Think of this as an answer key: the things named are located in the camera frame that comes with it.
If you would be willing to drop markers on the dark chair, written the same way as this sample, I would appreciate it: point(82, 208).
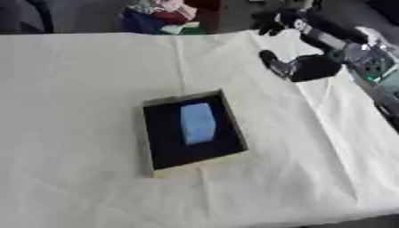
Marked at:
point(26, 14)

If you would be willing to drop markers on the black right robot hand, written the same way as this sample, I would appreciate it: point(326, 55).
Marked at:
point(312, 66)

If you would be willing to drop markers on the tan cardboard box black inside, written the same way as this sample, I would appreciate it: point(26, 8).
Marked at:
point(193, 133)

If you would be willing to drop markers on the light blue rectangular block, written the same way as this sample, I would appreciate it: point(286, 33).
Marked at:
point(197, 123)

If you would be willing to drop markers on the pile of colourful bags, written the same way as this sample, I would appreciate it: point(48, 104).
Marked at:
point(166, 16)

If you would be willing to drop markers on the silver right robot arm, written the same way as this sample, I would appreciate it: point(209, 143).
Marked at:
point(375, 68)

